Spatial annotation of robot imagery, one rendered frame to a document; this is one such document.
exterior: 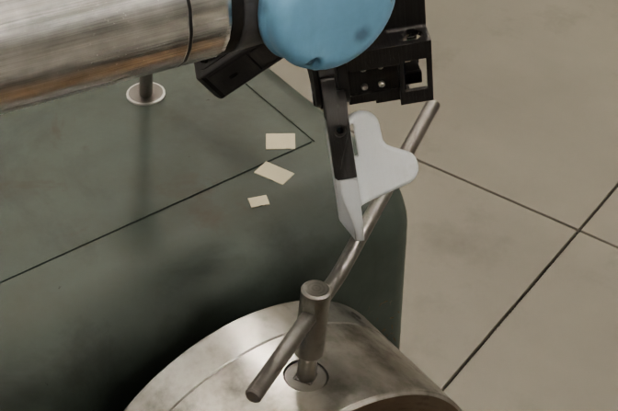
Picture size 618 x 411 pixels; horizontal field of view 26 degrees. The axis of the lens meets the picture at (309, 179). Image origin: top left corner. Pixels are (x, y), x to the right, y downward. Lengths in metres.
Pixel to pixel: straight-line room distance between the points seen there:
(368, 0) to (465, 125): 2.64
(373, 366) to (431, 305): 1.78
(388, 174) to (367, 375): 0.18
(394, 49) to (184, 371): 0.30
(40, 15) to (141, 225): 0.52
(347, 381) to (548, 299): 1.87
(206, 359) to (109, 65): 0.44
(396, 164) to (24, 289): 0.32
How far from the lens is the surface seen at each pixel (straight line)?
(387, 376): 1.04
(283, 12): 0.64
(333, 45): 0.66
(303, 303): 0.95
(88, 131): 1.22
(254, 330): 1.04
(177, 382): 1.03
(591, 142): 3.29
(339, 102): 0.90
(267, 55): 0.90
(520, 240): 2.99
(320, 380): 1.01
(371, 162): 0.92
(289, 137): 1.19
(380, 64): 0.90
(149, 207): 1.13
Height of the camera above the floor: 1.99
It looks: 40 degrees down
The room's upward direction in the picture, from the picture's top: straight up
